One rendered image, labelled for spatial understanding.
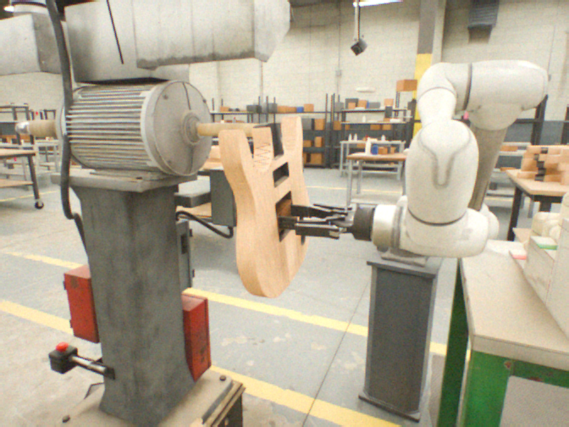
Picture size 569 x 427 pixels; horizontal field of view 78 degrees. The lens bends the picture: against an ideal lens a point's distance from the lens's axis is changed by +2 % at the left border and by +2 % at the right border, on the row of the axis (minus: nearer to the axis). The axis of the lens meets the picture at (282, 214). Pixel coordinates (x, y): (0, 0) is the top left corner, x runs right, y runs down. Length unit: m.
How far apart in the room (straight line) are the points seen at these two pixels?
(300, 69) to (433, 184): 12.22
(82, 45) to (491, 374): 1.20
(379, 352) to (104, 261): 1.20
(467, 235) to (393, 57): 11.43
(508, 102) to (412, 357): 1.06
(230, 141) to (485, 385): 0.61
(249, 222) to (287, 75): 12.27
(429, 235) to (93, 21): 0.97
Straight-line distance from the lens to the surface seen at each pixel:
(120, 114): 1.01
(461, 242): 0.73
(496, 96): 1.16
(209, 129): 0.96
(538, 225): 1.07
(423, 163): 0.60
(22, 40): 1.25
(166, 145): 0.94
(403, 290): 1.57
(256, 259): 0.72
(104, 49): 1.11
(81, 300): 1.35
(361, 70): 12.17
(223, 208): 1.22
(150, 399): 1.36
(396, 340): 1.68
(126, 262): 1.13
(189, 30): 0.83
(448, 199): 0.63
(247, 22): 0.76
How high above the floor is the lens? 1.26
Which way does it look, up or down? 14 degrees down
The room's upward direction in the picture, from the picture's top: straight up
